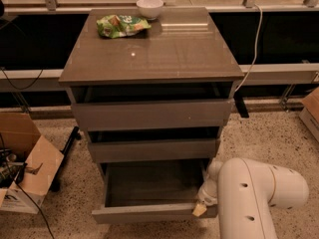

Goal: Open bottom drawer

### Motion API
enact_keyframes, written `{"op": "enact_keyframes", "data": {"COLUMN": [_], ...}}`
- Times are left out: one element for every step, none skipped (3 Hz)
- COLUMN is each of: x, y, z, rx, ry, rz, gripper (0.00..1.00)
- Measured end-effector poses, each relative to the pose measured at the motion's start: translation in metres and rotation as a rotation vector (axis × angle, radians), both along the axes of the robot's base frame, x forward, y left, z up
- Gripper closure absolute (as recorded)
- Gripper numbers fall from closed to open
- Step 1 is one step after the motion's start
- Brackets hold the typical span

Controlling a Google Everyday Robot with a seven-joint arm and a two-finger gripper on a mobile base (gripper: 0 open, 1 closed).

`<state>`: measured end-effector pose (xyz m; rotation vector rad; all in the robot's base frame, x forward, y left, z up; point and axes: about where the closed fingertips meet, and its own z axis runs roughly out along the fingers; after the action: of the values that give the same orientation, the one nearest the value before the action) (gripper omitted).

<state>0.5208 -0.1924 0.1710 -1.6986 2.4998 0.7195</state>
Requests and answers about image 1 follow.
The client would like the grey middle drawer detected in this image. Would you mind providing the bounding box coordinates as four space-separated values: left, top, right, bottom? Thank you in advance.
88 126 220 163

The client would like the black stand leg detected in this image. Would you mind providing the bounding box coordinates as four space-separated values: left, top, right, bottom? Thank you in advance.
50 126 81 192

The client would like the grey drawer cabinet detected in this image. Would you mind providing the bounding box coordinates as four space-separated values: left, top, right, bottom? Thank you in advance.
58 6 245 171

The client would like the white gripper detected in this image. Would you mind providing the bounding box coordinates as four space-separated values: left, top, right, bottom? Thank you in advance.
192 179 217 217

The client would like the open cardboard box left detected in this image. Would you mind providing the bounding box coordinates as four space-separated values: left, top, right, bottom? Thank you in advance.
0 113 63 214

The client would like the white ceramic bowl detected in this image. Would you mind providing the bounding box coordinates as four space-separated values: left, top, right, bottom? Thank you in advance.
137 0 163 20

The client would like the white cable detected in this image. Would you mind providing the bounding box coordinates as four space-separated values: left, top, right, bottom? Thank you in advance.
233 4 264 94

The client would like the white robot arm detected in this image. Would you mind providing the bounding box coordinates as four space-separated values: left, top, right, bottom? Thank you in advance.
192 158 309 239

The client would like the cardboard box right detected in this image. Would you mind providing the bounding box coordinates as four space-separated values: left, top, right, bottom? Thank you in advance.
299 87 319 142

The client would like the green snack bag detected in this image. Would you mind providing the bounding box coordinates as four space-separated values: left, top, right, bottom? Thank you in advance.
97 15 152 39

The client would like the grey drawer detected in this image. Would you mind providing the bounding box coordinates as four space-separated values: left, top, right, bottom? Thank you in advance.
88 126 220 163
93 158 208 224
67 87 233 131

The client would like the grey bottom drawer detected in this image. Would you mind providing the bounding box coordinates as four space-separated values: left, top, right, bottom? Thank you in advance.
93 158 208 224

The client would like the black cable on left wall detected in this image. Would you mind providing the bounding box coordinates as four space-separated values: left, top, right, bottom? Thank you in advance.
0 66 45 92

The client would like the black bracket behind cabinet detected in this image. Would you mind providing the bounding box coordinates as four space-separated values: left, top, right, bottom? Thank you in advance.
234 92 249 119

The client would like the black cable on floor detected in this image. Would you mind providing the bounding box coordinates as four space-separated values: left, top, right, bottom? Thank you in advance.
13 162 56 239

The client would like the grey top drawer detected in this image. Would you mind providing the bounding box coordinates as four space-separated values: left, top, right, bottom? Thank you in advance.
67 87 233 131

